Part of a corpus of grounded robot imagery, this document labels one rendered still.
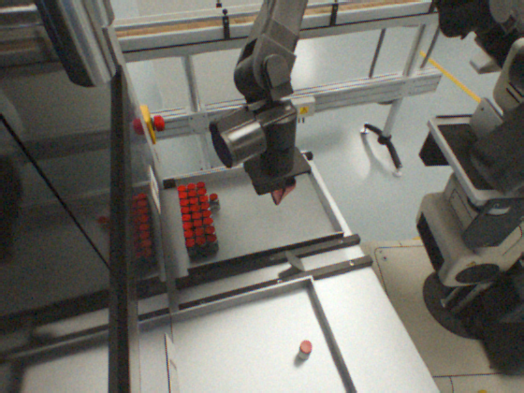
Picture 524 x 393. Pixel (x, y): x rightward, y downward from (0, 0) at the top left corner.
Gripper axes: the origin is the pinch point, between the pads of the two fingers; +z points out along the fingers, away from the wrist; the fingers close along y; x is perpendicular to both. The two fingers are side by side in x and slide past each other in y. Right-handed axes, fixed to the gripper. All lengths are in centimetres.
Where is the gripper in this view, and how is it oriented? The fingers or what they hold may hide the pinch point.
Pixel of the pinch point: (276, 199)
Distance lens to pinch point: 63.6
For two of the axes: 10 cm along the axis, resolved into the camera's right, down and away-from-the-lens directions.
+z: 0.1, 6.5, 7.6
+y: -9.3, 2.9, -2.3
